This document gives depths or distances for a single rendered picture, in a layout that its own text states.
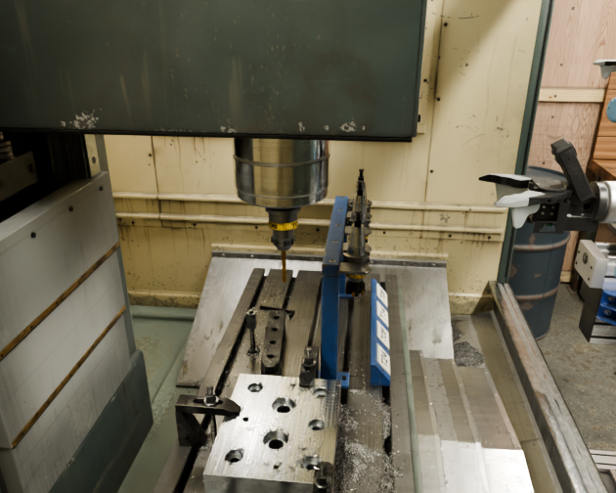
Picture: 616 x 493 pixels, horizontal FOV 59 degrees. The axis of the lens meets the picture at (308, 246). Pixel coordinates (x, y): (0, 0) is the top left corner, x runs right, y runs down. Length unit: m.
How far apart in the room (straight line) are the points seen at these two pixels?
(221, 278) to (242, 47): 1.41
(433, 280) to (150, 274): 1.11
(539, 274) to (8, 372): 2.64
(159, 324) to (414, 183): 1.13
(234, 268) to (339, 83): 1.43
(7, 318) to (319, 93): 0.61
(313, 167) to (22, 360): 0.59
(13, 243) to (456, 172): 1.43
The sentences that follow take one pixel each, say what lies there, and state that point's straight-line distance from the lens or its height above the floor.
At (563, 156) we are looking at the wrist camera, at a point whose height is 1.52.
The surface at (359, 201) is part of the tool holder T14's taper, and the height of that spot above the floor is 1.28.
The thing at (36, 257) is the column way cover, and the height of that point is 1.35.
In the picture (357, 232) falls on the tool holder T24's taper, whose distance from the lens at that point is 1.23.
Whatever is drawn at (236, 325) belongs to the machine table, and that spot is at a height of 0.90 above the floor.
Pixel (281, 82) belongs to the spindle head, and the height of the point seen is 1.66.
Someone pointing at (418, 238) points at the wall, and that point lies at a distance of 2.05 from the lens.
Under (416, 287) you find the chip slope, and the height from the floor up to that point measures 0.81.
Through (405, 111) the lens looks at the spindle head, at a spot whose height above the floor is 1.62.
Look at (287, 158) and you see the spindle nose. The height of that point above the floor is 1.54.
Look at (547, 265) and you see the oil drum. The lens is 3.16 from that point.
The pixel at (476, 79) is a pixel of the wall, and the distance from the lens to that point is 1.92.
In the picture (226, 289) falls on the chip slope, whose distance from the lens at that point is 2.04.
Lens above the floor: 1.75
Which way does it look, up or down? 24 degrees down
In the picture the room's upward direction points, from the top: straight up
